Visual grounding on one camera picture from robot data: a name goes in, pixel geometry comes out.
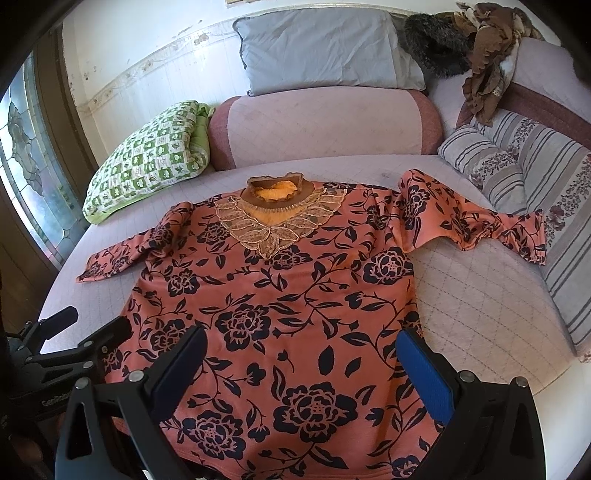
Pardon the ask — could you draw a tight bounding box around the grey pillow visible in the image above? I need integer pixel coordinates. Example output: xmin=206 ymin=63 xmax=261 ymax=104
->
xmin=232 ymin=7 xmax=425 ymax=96

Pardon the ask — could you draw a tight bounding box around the brown crumpled garment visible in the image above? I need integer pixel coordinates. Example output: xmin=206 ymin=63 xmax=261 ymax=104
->
xmin=454 ymin=2 xmax=544 ymax=126

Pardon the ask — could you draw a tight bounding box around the pink bolster cushion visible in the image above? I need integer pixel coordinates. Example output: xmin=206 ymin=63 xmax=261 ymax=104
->
xmin=208 ymin=87 xmax=444 ymax=171

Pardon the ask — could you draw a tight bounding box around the orange floral blouse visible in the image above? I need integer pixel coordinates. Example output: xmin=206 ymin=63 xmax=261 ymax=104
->
xmin=81 ymin=170 xmax=546 ymax=479

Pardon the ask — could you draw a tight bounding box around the dark fur garment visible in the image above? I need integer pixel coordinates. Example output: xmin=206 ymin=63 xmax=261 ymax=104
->
xmin=403 ymin=13 xmax=473 ymax=78

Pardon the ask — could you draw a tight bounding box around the striped floral pillow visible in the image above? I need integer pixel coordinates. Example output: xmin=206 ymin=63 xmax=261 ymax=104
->
xmin=438 ymin=125 xmax=527 ymax=214

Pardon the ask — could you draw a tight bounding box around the green patterned pillow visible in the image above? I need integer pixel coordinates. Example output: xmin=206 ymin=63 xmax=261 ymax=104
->
xmin=82 ymin=100 xmax=214 ymax=225

